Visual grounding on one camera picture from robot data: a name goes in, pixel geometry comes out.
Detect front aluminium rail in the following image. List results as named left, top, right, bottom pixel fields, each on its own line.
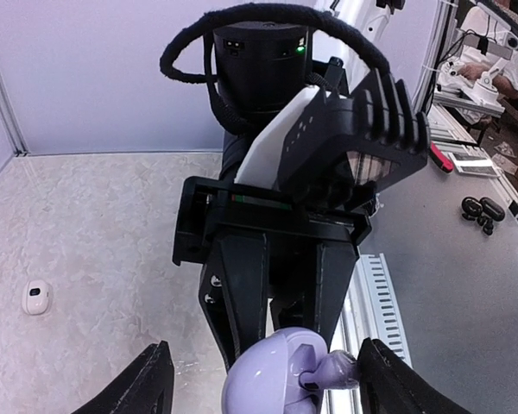
left=323, top=252, right=415, bottom=414

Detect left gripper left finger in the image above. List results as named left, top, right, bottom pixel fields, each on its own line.
left=74, top=341, right=174, bottom=414

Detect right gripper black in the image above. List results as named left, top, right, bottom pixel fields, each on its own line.
left=172, top=176, right=371, bottom=369

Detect cream earbud charging case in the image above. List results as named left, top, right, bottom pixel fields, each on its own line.
left=22, top=279, right=52, bottom=316

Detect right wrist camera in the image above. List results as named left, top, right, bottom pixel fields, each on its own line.
left=234, top=69, right=431, bottom=209

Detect purple earbud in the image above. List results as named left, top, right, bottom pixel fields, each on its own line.
left=299, top=350, right=360, bottom=392

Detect person in white shirt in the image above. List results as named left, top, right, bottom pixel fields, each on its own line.
left=451, top=6, right=518, bottom=99

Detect purple round charging case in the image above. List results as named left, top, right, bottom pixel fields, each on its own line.
left=221, top=327, right=327, bottom=414

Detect right aluminium frame post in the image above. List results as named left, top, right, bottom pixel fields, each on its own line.
left=0, top=72, right=29, bottom=156

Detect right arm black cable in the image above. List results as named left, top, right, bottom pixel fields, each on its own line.
left=158, top=3, right=392, bottom=137

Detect red black tool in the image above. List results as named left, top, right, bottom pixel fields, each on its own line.
left=429, top=142, right=454, bottom=173

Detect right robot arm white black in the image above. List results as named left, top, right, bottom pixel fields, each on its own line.
left=161, top=3, right=401, bottom=367

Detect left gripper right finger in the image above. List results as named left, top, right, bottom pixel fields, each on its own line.
left=357, top=338, right=469, bottom=414

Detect black earbuds on bench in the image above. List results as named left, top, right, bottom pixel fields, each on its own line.
left=461, top=197, right=506, bottom=236

